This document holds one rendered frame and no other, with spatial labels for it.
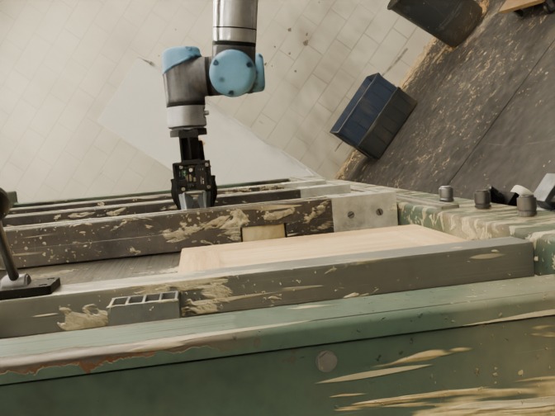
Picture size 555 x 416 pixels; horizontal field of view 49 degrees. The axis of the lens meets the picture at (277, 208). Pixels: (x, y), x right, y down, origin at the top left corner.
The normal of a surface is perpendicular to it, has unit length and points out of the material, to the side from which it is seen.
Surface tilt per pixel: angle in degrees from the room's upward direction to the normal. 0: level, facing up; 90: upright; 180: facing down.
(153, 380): 90
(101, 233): 90
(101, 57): 90
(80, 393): 90
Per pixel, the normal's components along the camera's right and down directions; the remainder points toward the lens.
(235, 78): 0.04, 0.21
